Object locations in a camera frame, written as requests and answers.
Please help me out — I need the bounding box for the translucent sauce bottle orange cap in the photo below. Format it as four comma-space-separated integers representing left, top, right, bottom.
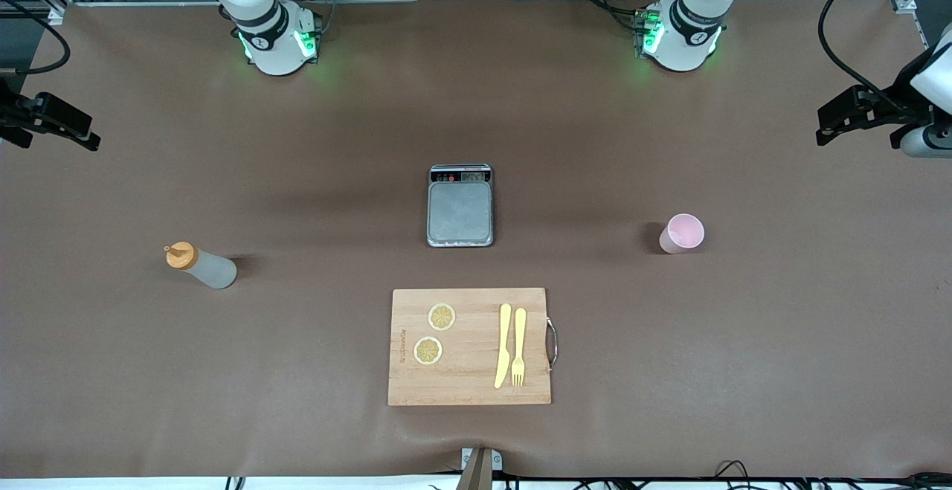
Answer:
164, 242, 238, 290

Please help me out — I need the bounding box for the pink plastic cup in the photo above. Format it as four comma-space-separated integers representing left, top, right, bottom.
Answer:
659, 213, 705, 255

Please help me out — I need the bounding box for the brown table cover mat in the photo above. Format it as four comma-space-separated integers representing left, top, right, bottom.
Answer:
0, 0, 952, 480

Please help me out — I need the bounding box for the yellow plastic fork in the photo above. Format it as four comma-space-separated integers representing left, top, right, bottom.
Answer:
511, 307, 527, 388

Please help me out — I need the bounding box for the silver digital kitchen scale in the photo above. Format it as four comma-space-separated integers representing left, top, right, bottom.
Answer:
426, 164, 495, 248

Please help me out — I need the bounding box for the yellow plastic knife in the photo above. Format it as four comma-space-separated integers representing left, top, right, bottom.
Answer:
494, 303, 513, 390

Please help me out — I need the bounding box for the wooden cutting board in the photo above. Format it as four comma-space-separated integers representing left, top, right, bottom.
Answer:
387, 287, 558, 407

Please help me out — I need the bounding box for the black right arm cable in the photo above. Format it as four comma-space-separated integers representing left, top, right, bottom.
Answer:
0, 0, 72, 77

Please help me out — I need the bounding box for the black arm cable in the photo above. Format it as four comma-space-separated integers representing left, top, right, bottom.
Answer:
0, 0, 72, 77
818, 0, 912, 104

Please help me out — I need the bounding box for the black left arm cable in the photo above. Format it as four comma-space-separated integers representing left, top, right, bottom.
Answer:
818, 0, 912, 104

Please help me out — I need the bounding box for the black floor cable bundle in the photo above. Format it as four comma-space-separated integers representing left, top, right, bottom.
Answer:
714, 460, 952, 490

